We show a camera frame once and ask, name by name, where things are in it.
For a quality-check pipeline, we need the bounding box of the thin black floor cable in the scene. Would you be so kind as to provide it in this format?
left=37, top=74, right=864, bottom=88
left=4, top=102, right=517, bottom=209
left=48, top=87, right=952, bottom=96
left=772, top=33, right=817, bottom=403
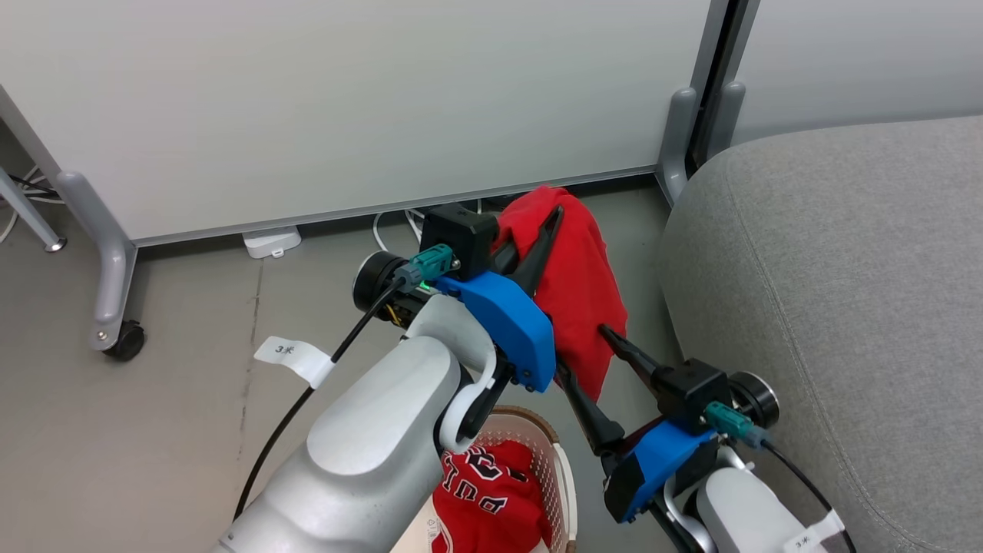
left=6, top=172, right=61, bottom=199

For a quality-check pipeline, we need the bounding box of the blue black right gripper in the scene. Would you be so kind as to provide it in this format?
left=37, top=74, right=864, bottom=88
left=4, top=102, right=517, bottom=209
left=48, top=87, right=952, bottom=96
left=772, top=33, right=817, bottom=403
left=554, top=324, right=721, bottom=525

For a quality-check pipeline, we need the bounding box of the large white partition panel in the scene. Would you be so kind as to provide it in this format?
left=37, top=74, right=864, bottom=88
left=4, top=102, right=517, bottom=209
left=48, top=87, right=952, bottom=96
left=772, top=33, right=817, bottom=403
left=0, top=0, right=730, bottom=248

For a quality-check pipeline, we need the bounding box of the teal right cable connector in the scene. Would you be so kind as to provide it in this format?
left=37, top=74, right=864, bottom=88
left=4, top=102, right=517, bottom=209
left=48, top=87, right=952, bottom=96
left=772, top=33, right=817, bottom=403
left=702, top=400, right=770, bottom=451

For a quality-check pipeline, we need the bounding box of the grey fabric sofa seat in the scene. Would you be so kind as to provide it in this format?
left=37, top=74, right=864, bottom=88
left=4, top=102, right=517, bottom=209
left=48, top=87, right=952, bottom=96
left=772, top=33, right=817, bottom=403
left=658, top=115, right=983, bottom=553

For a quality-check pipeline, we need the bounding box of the teal left cable connector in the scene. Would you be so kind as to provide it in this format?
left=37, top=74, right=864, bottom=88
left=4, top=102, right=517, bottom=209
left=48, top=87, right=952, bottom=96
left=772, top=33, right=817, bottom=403
left=394, top=243, right=455, bottom=291

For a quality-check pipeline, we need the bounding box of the plain red garment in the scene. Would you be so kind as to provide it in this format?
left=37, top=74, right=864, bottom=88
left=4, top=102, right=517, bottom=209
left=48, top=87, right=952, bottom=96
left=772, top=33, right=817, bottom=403
left=495, top=184, right=629, bottom=405

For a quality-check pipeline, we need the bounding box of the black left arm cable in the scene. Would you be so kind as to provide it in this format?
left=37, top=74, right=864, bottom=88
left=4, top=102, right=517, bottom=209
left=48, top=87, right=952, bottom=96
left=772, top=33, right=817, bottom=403
left=233, top=275, right=409, bottom=525

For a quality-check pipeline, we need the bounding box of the narrow white partition panel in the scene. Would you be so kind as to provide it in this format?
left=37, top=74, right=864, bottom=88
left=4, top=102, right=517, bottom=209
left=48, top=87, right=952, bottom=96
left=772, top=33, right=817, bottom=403
left=730, top=0, right=983, bottom=148

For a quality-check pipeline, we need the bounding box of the teal cable connector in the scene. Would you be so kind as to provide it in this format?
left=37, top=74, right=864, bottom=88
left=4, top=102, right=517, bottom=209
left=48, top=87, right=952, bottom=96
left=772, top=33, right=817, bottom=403
left=702, top=400, right=770, bottom=451
left=394, top=243, right=455, bottom=291

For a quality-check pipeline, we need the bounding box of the white right cable label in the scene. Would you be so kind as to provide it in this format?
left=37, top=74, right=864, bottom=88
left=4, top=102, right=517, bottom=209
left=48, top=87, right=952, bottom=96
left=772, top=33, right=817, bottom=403
left=782, top=510, right=848, bottom=553

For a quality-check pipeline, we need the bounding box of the white power adapter box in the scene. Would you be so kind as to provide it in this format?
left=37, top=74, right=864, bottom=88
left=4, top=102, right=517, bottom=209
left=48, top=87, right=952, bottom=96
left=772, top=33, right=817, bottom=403
left=242, top=226, right=303, bottom=260

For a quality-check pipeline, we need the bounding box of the black caster wheel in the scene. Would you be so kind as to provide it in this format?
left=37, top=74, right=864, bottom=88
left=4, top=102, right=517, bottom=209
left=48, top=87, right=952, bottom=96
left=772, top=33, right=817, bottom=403
left=103, top=320, right=147, bottom=363

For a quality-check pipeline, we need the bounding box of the white floor cable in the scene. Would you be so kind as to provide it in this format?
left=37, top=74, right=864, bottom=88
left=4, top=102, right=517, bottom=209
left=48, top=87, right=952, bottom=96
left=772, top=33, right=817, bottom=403
left=372, top=206, right=425, bottom=253

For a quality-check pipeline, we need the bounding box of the white left cable label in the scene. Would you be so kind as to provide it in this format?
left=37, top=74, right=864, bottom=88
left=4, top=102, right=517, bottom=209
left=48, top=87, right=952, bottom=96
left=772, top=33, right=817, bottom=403
left=253, top=335, right=337, bottom=389

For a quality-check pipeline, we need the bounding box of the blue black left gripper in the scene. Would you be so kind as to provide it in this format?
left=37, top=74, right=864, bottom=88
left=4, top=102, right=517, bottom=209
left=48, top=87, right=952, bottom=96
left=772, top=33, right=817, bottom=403
left=435, top=205, right=566, bottom=394

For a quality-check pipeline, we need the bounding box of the white plastic laundry basket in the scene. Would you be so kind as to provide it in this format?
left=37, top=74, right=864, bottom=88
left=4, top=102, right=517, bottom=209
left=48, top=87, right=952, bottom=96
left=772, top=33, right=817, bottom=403
left=415, top=405, right=578, bottom=553

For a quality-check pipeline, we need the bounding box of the grey metal table leg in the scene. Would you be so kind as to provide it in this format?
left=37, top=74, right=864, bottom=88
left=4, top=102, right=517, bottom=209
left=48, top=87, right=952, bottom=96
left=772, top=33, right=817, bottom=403
left=0, top=164, right=68, bottom=253

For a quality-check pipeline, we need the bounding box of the grey partition foot with caster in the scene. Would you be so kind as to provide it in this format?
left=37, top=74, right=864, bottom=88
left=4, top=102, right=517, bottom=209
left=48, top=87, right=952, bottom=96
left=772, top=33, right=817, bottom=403
left=55, top=171, right=141, bottom=353

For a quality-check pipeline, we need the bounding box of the red white basketball jersey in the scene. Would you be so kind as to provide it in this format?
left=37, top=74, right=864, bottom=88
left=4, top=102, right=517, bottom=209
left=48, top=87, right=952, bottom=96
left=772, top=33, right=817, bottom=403
left=430, top=439, right=555, bottom=553

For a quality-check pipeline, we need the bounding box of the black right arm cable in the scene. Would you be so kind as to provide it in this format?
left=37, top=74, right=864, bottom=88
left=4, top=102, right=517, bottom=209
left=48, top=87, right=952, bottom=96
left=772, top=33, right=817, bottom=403
left=756, top=439, right=839, bottom=517

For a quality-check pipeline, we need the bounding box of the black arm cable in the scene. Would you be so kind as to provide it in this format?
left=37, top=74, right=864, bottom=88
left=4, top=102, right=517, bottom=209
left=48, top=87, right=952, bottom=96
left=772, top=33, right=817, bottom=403
left=233, top=275, right=409, bottom=525
left=756, top=439, right=839, bottom=517

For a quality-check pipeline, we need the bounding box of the white cable label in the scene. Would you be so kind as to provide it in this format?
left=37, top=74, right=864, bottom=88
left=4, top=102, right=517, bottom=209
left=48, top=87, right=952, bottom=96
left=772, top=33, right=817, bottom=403
left=782, top=510, right=848, bottom=553
left=253, top=335, right=337, bottom=389

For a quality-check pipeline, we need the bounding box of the thin white cable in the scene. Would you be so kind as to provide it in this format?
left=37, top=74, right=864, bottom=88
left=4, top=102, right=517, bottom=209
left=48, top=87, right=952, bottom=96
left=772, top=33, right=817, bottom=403
left=0, top=164, right=64, bottom=245

